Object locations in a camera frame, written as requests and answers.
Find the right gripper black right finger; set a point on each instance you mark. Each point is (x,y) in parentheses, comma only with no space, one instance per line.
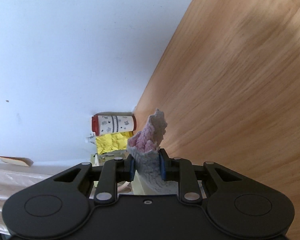
(181,171)

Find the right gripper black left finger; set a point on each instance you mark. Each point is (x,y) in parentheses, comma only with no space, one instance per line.
(104,198)

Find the grey pink microfibre cloth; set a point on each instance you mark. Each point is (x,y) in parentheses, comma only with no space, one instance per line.
(144,148)

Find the yellow crumpled foil bag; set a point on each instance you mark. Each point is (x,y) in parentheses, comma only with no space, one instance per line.
(112,142)

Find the clear plastic water bottle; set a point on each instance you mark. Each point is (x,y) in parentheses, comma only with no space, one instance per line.
(91,139)

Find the white red travel cup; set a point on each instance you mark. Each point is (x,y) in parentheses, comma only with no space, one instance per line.
(107,124)

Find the glass jug white handle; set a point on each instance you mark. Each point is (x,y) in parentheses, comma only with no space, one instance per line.
(113,175)

